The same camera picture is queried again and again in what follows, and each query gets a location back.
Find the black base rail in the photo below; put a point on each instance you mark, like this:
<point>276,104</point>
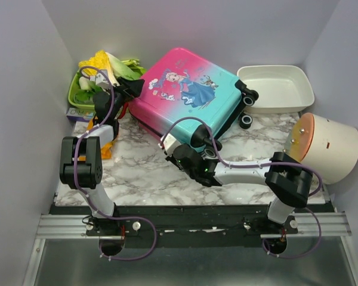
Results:
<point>189,226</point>

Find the green leafy lettuce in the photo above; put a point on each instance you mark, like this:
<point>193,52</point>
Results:
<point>127,69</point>

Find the green plastic vegetable tray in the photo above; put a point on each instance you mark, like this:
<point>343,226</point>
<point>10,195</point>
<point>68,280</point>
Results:
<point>78,97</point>

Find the white bok choy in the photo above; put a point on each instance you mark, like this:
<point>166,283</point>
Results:
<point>85,84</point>

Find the white rectangular plastic basin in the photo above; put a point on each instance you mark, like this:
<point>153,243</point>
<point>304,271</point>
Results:
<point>281,88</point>

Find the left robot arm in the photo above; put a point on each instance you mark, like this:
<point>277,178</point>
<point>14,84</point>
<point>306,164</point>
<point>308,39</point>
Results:
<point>81,162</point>

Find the purple and white small box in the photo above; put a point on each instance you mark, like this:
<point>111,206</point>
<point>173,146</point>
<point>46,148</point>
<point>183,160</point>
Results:
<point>79,115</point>

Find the pink and teal kids suitcase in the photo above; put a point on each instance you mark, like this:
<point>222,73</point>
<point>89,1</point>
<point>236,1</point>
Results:
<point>184,95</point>

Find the napa cabbage with yellow top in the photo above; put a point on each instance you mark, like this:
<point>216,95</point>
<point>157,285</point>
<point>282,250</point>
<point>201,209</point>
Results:
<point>101,62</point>

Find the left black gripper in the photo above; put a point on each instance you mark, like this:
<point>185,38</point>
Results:
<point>133,88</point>

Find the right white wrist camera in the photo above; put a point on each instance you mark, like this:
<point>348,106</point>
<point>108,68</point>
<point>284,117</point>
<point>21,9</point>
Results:
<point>169,144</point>

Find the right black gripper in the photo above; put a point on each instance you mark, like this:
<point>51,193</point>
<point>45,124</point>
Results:
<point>171,158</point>

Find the white cylinder appliance orange lid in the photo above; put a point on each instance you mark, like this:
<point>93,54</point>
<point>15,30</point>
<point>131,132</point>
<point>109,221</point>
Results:
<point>329,147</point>

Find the red chili pepper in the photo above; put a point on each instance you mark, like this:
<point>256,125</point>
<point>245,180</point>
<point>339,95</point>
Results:
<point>123,111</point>

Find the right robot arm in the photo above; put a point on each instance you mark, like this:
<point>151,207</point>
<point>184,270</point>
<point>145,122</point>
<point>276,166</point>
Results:
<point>283,175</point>

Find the orange snack bag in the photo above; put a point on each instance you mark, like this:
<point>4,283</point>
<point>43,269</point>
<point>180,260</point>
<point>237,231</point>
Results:
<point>106,150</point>

